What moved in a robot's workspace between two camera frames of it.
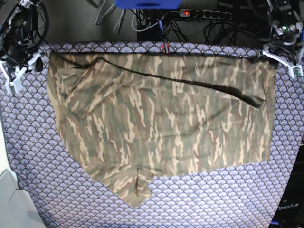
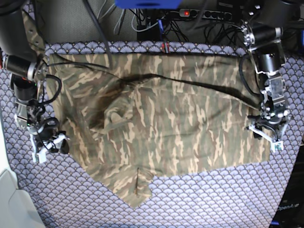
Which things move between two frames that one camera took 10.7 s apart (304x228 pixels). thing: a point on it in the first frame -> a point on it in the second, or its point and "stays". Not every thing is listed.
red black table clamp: x=166 y=47 stays
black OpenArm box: x=289 y=213 stays
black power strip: x=212 y=14 stays
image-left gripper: x=15 y=50 -> x=47 y=131
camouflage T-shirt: x=131 y=117 stays
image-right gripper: x=287 y=38 -> x=274 y=123
